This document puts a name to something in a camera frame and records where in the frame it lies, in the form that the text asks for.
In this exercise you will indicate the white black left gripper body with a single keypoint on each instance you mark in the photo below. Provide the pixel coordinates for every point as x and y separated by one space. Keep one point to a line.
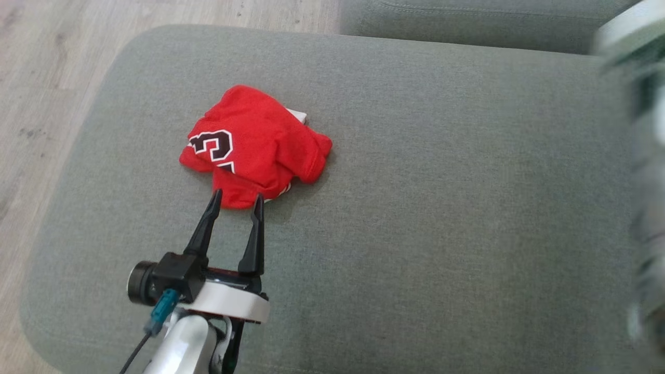
234 304

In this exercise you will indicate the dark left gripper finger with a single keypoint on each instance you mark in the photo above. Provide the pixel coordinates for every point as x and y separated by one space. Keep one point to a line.
203 228
254 244

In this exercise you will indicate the red jersey with number three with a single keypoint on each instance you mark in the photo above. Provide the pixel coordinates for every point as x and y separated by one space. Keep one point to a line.
260 135

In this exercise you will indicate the grey sofa seat cushion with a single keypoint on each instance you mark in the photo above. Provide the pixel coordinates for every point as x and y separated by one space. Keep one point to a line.
441 208

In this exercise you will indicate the grey sofa back cushion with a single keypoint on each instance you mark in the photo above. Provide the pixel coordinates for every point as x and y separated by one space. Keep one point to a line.
467 26

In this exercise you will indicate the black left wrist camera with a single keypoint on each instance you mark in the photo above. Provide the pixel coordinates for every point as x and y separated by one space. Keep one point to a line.
174 275

